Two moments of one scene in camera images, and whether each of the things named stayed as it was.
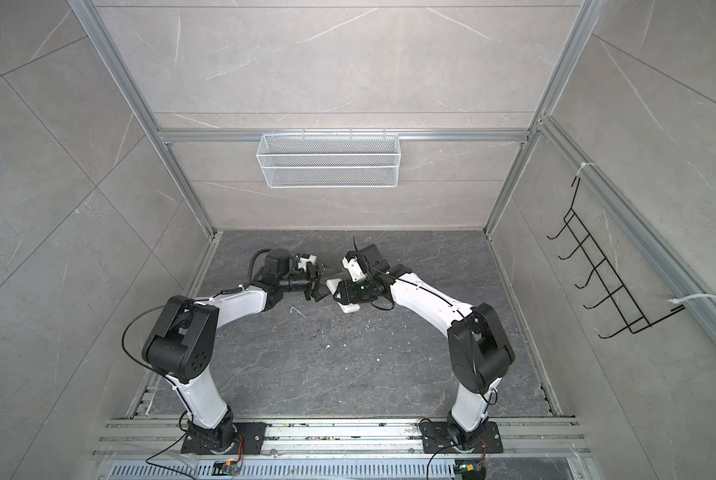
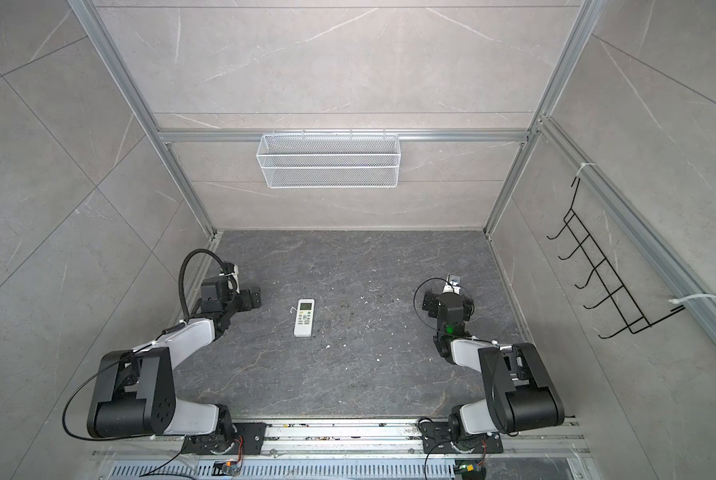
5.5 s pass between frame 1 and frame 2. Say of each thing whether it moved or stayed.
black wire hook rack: stayed
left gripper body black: moved
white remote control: moved
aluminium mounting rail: stayed
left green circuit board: stayed
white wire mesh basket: stayed
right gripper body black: moved
